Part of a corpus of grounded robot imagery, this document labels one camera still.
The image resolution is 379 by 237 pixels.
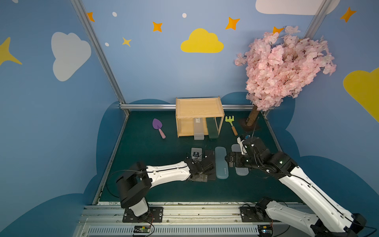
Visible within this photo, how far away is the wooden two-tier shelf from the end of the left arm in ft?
1.19

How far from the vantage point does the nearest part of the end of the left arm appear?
596 millimetres

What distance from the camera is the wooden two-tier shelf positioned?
95 centimetres
